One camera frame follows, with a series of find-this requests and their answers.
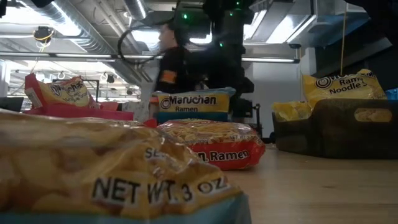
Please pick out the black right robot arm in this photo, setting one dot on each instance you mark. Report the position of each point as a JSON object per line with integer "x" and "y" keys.
{"x": 379, "y": 15}

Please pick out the yellow Maruchan noodle pack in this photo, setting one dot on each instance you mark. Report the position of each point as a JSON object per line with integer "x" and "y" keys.
{"x": 292, "y": 110}
{"x": 342, "y": 87}

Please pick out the pink plastic bin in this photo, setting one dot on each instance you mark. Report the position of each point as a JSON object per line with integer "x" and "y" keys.
{"x": 77, "y": 113}

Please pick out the large rectangular ventilation duct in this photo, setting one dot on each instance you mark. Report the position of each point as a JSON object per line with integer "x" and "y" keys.
{"x": 295, "y": 28}

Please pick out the person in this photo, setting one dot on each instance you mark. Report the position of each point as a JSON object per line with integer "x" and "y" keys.
{"x": 174, "y": 68}

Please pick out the black stand frame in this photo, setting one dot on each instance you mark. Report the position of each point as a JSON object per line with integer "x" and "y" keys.
{"x": 98, "y": 90}

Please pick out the white patterned panel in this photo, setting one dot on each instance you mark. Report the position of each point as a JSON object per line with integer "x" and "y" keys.
{"x": 136, "y": 110}

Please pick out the corrugated silver ventilation duct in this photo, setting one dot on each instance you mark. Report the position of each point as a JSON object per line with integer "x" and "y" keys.
{"x": 87, "y": 34}

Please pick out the black monitor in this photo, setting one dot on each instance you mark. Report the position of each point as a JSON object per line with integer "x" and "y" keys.
{"x": 11, "y": 104}

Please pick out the small wall sensor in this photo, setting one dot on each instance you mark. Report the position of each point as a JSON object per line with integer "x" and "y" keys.
{"x": 295, "y": 45}

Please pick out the round silver ventilation duct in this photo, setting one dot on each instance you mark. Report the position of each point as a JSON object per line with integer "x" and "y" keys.
{"x": 136, "y": 9}

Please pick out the blue-trimmed Maruchan noodle pack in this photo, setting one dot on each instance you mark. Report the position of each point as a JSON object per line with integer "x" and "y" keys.
{"x": 192, "y": 102}
{"x": 77, "y": 161}

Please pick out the red Maruchan noodle pack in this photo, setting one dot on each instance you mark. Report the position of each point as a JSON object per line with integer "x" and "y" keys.
{"x": 217, "y": 155}
{"x": 65, "y": 91}

